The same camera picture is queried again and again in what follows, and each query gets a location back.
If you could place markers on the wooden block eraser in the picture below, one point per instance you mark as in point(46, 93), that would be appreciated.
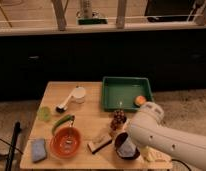
point(99, 142)

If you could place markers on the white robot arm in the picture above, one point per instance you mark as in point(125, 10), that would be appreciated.
point(145, 129)

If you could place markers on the white paper cup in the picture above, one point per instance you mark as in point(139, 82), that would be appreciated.
point(79, 94)

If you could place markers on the small green cup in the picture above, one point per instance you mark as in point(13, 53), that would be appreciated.
point(44, 114)

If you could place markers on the green plastic tray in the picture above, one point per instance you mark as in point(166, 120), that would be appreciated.
point(120, 92)

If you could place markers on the brown pine cone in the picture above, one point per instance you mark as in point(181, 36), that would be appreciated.
point(119, 118)

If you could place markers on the orange round fruit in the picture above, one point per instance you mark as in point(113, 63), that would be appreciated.
point(139, 100)

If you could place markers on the white dish brush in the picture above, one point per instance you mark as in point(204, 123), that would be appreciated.
point(63, 106)

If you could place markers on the dark brown plate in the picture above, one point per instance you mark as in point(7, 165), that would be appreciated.
point(135, 156)

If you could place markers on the wooden table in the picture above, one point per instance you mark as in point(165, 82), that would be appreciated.
point(90, 120)

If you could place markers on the metal spoon in bowl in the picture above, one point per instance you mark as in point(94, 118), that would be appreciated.
point(69, 138)

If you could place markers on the orange bowl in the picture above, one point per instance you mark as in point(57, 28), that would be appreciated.
point(60, 148)

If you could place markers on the grey cloth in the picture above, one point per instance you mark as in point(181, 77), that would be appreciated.
point(125, 146)

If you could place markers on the yellow corn cob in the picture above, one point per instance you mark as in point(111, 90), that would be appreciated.
point(148, 155)

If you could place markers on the blue sponge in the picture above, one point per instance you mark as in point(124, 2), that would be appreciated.
point(38, 151)

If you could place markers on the black stand pole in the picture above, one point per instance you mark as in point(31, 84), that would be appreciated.
point(12, 148)

